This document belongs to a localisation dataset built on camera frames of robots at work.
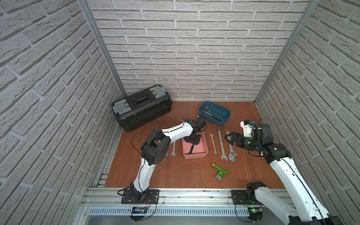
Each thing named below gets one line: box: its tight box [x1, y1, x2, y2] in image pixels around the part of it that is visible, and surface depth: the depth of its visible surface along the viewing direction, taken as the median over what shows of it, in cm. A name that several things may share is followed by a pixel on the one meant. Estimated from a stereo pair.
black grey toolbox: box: [111, 84, 173, 133], surface depth 97 cm
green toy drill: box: [211, 162, 230, 181], surface depth 83 cm
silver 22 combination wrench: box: [216, 127, 228, 162], surface depth 91 cm
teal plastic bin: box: [198, 100, 232, 127], surface depth 112 cm
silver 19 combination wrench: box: [170, 141, 176, 158], surface depth 92 cm
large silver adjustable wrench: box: [225, 129, 238, 163], surface depth 90 cm
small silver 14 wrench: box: [209, 133, 218, 157], surface depth 96 cm
